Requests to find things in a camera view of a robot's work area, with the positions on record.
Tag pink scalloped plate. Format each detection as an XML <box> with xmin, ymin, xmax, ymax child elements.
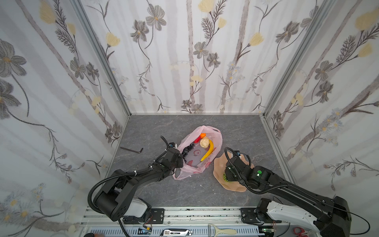
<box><xmin>213</xmin><ymin>154</ymin><xmax>247</xmax><ymax>193</ymax></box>

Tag pink plastic bag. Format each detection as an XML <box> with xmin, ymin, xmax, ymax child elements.
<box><xmin>173</xmin><ymin>125</ymin><xmax>223</xmax><ymax>180</ymax></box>

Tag red fake strawberry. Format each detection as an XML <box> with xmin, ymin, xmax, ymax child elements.
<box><xmin>194</xmin><ymin>136</ymin><xmax>201</xmax><ymax>144</ymax></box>

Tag cream fake garlic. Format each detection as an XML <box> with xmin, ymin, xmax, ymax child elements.
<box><xmin>199</xmin><ymin>136</ymin><xmax>210</xmax><ymax>149</ymax></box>

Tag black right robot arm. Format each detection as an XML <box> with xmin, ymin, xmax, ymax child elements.
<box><xmin>225</xmin><ymin>155</ymin><xmax>352</xmax><ymax>237</ymax></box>

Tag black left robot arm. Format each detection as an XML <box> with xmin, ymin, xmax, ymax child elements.
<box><xmin>87</xmin><ymin>148</ymin><xmax>184</xmax><ymax>221</ymax></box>

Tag dark fake grape bunch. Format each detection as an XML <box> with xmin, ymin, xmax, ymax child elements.
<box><xmin>182</xmin><ymin>143</ymin><xmax>194</xmax><ymax>162</ymax></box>

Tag yellow fake banana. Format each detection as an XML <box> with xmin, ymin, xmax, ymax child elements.
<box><xmin>200</xmin><ymin>140</ymin><xmax>214</xmax><ymax>162</ymax></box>

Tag dark hex key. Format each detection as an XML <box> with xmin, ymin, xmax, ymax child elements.
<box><xmin>119</xmin><ymin>147</ymin><xmax>144</xmax><ymax>154</ymax></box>

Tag silver black utility knife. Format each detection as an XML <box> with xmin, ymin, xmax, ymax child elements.
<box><xmin>160</xmin><ymin>228</ymin><xmax>192</xmax><ymax>237</ymax></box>

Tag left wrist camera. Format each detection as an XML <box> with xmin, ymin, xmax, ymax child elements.
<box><xmin>169</xmin><ymin>142</ymin><xmax>178</xmax><ymax>148</ymax></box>

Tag red handled scissors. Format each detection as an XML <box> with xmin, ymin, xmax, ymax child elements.
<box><xmin>293</xmin><ymin>227</ymin><xmax>309</xmax><ymax>237</ymax></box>

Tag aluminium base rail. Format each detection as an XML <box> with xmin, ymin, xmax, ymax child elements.
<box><xmin>80</xmin><ymin>206</ymin><xmax>302</xmax><ymax>237</ymax></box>

